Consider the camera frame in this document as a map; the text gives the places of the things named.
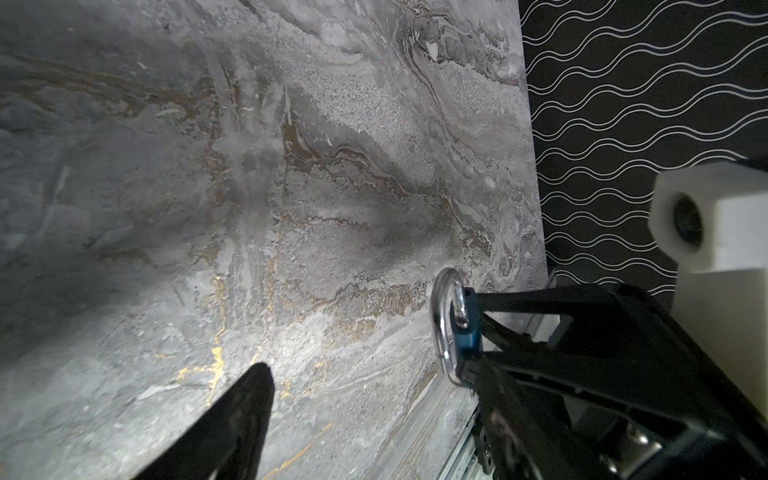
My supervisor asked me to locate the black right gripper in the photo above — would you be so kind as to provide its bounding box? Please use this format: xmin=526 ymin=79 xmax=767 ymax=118
xmin=458 ymin=284 xmax=767 ymax=479

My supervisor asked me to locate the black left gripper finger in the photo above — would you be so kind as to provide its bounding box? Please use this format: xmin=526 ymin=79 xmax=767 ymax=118
xmin=136 ymin=363 xmax=275 ymax=479

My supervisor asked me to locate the blue padlock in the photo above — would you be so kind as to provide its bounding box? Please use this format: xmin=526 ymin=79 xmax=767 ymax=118
xmin=429 ymin=267 xmax=483 ymax=389

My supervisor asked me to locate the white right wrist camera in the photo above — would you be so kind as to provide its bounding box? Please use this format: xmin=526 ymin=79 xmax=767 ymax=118
xmin=648 ymin=161 xmax=767 ymax=414

